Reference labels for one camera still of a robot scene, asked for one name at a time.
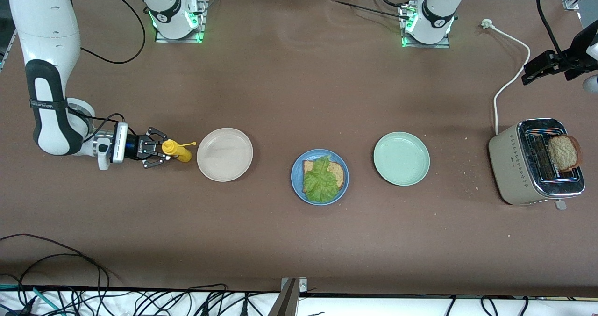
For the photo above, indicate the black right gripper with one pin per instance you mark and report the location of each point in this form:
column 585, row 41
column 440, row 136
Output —
column 135, row 147

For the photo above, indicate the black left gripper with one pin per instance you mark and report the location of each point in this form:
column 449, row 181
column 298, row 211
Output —
column 573, row 58

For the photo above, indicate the yellow mustard squeeze bottle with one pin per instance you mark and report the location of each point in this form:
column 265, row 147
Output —
column 180, row 152

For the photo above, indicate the green lettuce leaf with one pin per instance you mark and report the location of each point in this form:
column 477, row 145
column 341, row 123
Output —
column 320, row 180

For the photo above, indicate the brown bread slice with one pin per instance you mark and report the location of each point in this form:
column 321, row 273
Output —
column 563, row 153
column 338, row 173

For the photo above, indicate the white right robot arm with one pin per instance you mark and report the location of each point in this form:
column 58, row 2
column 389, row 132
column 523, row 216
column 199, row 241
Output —
column 46, row 35

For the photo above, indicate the white plate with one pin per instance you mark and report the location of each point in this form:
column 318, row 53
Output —
column 224, row 154

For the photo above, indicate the blue plate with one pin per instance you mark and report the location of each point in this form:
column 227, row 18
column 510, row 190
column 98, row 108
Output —
column 296, row 180

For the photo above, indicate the light green plate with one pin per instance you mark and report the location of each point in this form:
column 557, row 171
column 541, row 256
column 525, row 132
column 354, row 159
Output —
column 402, row 159

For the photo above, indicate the beige chrome two-slot toaster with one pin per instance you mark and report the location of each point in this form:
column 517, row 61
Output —
column 514, row 166

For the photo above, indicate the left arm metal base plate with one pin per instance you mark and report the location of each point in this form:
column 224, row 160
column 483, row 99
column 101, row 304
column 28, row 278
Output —
column 444, row 44

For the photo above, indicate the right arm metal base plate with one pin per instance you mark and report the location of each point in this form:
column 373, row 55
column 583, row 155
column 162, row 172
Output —
column 202, row 21

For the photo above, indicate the grey metal mount post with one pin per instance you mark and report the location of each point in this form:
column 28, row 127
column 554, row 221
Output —
column 287, row 297

